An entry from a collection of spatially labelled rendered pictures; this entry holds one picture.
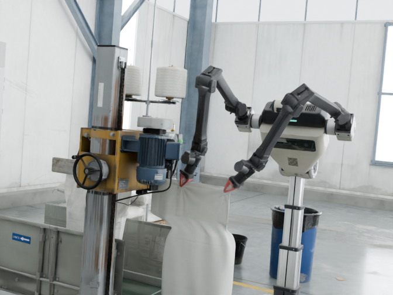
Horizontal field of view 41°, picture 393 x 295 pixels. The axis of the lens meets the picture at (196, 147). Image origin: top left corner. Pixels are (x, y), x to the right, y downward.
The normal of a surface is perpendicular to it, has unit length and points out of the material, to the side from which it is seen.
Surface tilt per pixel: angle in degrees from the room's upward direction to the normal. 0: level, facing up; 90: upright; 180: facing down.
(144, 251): 90
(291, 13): 90
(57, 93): 90
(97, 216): 90
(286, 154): 130
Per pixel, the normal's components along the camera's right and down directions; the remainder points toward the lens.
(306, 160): -0.40, 0.65
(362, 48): -0.44, 0.01
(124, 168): 0.89, 0.10
